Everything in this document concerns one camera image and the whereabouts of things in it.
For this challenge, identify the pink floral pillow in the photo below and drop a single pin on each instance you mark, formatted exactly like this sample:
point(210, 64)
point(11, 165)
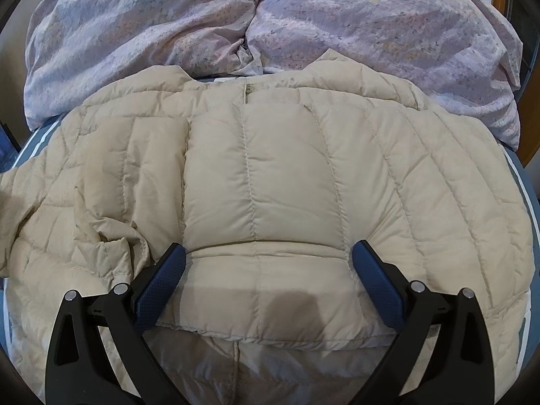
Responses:
point(126, 29)

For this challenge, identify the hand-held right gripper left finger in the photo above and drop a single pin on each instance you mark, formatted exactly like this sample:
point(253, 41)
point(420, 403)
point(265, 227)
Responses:
point(162, 279)

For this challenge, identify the blue white striped bed sheet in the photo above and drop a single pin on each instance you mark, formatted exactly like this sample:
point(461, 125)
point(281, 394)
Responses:
point(36, 145)

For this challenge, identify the right lilac floral pillow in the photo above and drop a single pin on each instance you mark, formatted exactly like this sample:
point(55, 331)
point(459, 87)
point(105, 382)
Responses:
point(379, 29)

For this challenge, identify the beige puffer jacket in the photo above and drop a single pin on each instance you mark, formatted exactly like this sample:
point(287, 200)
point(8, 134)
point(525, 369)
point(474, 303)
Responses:
point(261, 177)

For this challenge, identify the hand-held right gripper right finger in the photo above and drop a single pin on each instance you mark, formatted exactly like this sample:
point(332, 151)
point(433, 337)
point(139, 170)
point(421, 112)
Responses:
point(375, 279)

